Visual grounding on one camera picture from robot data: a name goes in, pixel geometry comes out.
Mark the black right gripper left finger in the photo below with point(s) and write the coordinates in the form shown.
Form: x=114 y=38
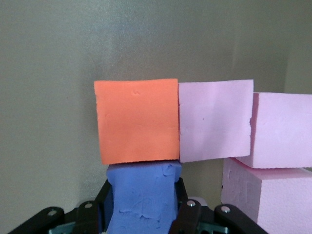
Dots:
x=80 y=219

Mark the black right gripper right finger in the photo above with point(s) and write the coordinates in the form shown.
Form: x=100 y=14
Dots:
x=207 y=219

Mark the purple foam cube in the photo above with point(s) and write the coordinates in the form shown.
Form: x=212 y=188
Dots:
x=143 y=195

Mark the pink foam cube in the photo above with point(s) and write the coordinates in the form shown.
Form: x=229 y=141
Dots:
x=282 y=131
x=214 y=122
x=280 y=200

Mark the orange foam cube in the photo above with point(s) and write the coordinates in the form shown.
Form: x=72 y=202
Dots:
x=136 y=122

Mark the brown paper table cover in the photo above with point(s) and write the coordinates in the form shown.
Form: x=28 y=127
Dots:
x=48 y=73

